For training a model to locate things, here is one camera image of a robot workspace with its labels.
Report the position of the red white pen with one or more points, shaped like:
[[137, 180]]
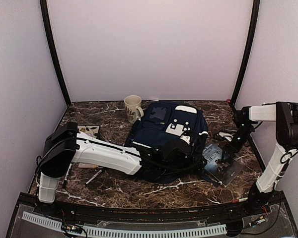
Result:
[[239, 200]]

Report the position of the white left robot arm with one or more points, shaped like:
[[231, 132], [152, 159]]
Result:
[[68, 145]]

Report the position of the black frame post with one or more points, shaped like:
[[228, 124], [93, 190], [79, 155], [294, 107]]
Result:
[[247, 52], [53, 51]]

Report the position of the black marker pen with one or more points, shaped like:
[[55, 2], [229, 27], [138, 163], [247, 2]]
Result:
[[66, 176]]

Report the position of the white cable duct strip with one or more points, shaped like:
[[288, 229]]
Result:
[[88, 231]]

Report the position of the cream seashell mug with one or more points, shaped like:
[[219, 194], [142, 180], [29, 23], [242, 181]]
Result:
[[133, 106]]

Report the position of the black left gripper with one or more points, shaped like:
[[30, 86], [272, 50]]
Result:
[[199, 166]]

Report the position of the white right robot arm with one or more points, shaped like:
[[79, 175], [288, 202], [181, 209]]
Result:
[[283, 116]]

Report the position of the navy blue student backpack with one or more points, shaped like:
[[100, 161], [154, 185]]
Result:
[[162, 121]]

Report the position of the black left frame post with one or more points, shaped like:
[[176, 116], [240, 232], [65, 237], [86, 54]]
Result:
[[53, 51]]

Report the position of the pink crayon shaped eraser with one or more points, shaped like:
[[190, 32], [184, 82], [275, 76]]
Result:
[[87, 166]]

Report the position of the dark blue hardcover book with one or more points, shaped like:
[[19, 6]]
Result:
[[223, 171]]

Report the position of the blue capped marker pen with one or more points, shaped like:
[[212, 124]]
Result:
[[94, 177]]

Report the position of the black front table rail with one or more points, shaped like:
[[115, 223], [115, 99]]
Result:
[[85, 213]]

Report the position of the black right frame post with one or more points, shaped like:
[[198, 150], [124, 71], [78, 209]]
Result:
[[247, 52]]

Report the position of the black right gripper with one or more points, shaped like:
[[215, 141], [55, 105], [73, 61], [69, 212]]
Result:
[[227, 148]]

